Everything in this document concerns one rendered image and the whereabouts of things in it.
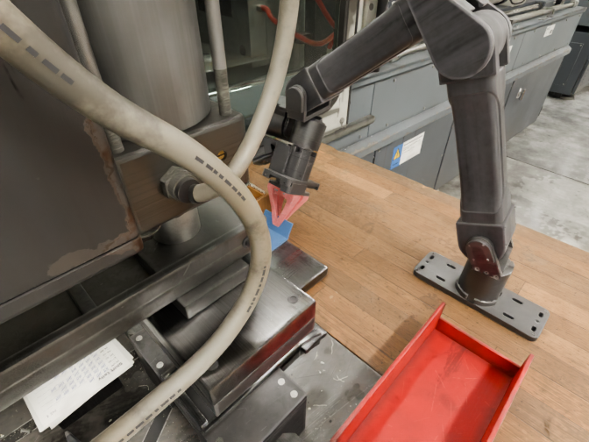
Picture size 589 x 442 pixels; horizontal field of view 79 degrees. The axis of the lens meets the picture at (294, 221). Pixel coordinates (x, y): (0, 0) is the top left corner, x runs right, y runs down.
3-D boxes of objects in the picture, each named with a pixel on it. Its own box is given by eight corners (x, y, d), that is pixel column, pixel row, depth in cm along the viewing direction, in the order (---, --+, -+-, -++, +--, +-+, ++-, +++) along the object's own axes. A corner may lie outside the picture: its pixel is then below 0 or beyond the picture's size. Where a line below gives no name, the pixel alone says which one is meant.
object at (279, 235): (293, 235, 68) (293, 223, 66) (231, 281, 59) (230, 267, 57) (266, 220, 71) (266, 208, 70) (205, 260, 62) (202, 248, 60)
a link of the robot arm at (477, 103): (459, 260, 54) (432, 25, 41) (472, 238, 58) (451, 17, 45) (506, 267, 50) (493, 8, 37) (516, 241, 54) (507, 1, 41)
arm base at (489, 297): (559, 310, 47) (573, 281, 51) (421, 239, 58) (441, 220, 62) (534, 344, 52) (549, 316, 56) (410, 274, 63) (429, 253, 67)
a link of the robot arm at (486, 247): (468, 236, 50) (513, 253, 47) (486, 207, 55) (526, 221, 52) (456, 268, 54) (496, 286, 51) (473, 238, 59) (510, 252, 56)
